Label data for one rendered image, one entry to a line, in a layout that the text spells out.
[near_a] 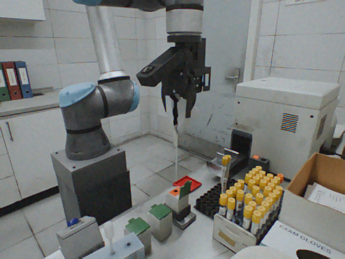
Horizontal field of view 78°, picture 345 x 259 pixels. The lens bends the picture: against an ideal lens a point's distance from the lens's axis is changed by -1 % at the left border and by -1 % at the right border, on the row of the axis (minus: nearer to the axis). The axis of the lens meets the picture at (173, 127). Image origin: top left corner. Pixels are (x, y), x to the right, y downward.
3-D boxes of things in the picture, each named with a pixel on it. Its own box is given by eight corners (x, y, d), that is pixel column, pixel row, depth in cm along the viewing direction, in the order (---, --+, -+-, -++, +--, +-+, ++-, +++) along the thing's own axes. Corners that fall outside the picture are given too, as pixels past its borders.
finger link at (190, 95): (196, 118, 46) (196, 76, 43) (191, 119, 45) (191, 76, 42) (180, 114, 49) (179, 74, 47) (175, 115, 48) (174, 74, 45)
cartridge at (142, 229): (139, 236, 51) (137, 214, 49) (151, 248, 48) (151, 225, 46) (124, 246, 49) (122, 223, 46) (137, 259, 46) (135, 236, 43)
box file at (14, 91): (16, 94, 206) (8, 60, 196) (22, 98, 189) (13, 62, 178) (7, 95, 201) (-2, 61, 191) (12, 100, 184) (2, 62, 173)
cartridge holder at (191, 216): (172, 202, 63) (172, 192, 62) (196, 218, 57) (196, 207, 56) (158, 212, 59) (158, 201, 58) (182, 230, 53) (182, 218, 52)
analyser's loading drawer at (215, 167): (236, 151, 89) (237, 140, 88) (251, 156, 85) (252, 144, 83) (206, 170, 76) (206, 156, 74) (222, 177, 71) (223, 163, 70)
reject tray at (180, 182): (186, 177, 75) (186, 174, 75) (201, 185, 71) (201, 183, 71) (172, 185, 71) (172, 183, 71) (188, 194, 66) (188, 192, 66)
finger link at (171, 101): (191, 129, 54) (193, 92, 51) (174, 135, 50) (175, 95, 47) (182, 126, 56) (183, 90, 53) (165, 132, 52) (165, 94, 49)
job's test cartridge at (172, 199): (175, 203, 61) (175, 184, 58) (188, 211, 57) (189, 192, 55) (165, 210, 58) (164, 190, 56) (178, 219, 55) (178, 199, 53)
